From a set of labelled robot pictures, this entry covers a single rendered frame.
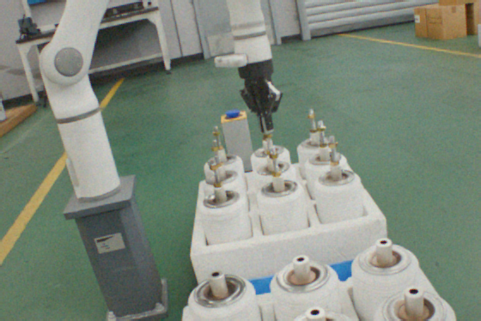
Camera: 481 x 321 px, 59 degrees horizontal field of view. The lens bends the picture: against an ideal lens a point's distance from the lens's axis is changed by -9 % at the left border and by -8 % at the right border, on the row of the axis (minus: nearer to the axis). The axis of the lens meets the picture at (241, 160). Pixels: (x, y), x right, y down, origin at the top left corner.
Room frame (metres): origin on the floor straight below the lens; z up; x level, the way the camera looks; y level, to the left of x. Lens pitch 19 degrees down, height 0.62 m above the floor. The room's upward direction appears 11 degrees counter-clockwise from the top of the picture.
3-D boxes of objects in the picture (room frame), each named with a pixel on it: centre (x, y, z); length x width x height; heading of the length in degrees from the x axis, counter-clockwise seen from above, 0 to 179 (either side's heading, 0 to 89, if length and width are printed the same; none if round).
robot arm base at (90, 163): (0.90, 0.31, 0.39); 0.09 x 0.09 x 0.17; 5
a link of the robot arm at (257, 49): (0.96, -0.05, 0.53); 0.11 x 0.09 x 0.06; 121
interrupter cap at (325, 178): (0.85, -0.18, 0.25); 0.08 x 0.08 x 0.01
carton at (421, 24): (4.47, -2.19, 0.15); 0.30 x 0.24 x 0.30; 94
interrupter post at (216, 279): (0.54, 0.07, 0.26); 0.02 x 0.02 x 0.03
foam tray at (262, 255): (0.97, -0.07, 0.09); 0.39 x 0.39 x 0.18; 88
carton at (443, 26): (4.15, -2.17, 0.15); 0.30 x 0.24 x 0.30; 4
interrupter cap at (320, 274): (0.53, -0.05, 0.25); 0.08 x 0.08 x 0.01
